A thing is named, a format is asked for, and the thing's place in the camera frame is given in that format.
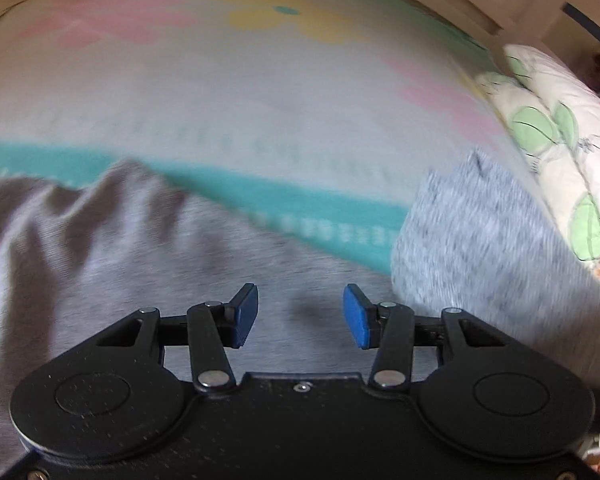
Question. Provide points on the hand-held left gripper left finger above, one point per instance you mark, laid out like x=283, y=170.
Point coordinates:
x=245, y=317

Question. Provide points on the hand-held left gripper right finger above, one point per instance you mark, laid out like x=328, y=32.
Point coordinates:
x=356, y=317

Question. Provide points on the grey pants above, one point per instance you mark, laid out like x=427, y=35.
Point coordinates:
x=130, y=270

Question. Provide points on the pastel floral blanket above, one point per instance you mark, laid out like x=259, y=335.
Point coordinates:
x=230, y=100

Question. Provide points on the white leaf print folded quilt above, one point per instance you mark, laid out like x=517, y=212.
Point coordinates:
x=560, y=125

